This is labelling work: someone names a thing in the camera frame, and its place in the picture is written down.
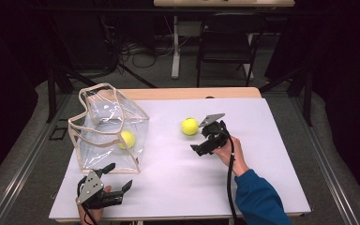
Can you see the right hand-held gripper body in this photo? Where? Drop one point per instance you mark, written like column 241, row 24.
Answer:
column 215, row 134

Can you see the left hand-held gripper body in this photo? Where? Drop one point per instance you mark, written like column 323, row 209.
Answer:
column 90, row 187

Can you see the transparent bag with beige trim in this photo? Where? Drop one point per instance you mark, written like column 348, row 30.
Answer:
column 106, row 146

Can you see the yellow tennis ball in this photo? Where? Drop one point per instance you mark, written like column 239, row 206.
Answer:
column 190, row 126
column 127, row 139

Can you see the person's left hand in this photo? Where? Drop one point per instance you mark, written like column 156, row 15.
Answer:
column 98, row 213

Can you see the person's right hand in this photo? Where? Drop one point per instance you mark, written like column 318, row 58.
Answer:
column 236, row 156

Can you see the white board sheet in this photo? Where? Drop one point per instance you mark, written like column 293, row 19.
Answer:
column 175, row 187

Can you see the wooden table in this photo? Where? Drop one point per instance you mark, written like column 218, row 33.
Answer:
column 184, row 93

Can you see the black metal stand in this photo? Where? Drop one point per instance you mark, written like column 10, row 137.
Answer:
column 52, row 93
column 307, row 93

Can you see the black folding chair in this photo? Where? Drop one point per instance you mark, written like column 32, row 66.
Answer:
column 228, row 40

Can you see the white-legged background table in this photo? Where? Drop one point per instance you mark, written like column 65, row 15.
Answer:
column 175, row 47

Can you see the black square floor frame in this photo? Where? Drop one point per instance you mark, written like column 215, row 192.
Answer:
column 57, row 133

